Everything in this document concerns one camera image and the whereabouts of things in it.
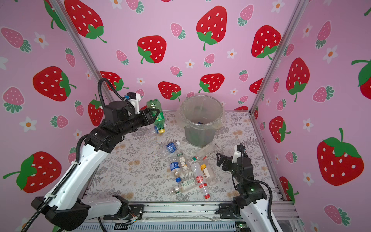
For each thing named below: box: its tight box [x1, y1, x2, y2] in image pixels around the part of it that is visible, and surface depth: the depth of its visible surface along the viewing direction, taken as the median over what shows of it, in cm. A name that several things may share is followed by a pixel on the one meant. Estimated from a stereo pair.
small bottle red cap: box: [199, 182, 211, 200], surface depth 80 cm
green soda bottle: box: [146, 99, 166, 134], surface depth 66 cm
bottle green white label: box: [175, 177, 198, 194], surface depth 81 cm
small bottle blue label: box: [169, 161, 182, 183], surface depth 88 cm
